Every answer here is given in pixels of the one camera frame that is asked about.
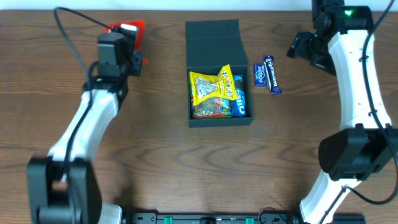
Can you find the purple Dairy Milk bar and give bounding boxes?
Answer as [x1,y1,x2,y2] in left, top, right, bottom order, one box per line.
[264,55,282,95]

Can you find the yellow snack bag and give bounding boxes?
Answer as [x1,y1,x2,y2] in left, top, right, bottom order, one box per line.
[189,64,238,106]

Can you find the green Haribo sour worms bag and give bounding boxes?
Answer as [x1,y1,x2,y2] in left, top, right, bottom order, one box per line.
[190,97,232,119]

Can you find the red Haribo candy bag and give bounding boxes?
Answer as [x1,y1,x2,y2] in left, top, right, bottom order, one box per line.
[98,19,147,70]

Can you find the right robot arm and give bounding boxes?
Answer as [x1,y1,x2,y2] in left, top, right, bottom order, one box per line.
[287,0,397,223]

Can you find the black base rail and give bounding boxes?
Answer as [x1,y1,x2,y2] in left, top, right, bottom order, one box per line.
[121,212,366,224]

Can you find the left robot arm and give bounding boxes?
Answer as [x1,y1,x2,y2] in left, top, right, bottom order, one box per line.
[27,24,142,223]

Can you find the blue Oreo cookie pack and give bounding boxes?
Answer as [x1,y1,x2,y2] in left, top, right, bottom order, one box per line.
[231,75,246,118]

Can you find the blue Eclipse mint box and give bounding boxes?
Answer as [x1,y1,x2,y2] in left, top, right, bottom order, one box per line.
[253,63,267,87]

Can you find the dark green open box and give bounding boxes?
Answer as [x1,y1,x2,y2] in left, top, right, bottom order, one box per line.
[185,20,254,128]

